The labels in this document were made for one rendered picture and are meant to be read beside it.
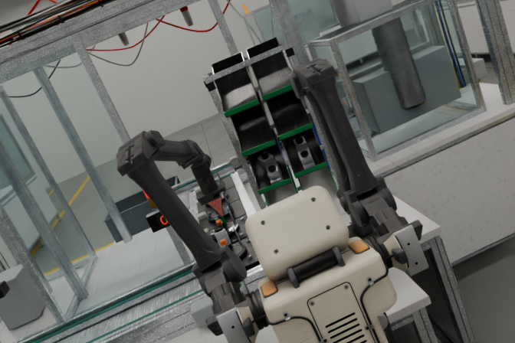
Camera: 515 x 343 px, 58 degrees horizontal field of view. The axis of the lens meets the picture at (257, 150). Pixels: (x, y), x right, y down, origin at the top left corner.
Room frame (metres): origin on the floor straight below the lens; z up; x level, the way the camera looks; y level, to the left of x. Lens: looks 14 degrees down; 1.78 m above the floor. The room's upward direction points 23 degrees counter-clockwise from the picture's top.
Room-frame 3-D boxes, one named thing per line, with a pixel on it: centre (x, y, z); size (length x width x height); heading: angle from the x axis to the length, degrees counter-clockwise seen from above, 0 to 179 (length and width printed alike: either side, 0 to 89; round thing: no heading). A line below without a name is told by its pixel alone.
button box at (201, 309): (1.50, 0.33, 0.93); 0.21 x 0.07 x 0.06; 94
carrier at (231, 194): (2.47, 0.31, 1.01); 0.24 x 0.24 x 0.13; 4
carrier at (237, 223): (1.98, 0.28, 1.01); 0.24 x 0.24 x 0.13; 4
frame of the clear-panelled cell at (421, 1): (2.61, -0.88, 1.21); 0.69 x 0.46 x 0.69; 94
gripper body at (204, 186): (1.52, 0.20, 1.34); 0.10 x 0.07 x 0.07; 94
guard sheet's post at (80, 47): (1.86, 0.46, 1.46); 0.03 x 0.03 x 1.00; 4
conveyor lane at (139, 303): (1.72, 0.56, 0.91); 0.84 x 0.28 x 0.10; 94
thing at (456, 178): (2.62, -0.98, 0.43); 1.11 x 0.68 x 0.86; 94
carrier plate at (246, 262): (1.72, 0.26, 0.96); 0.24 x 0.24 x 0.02; 4
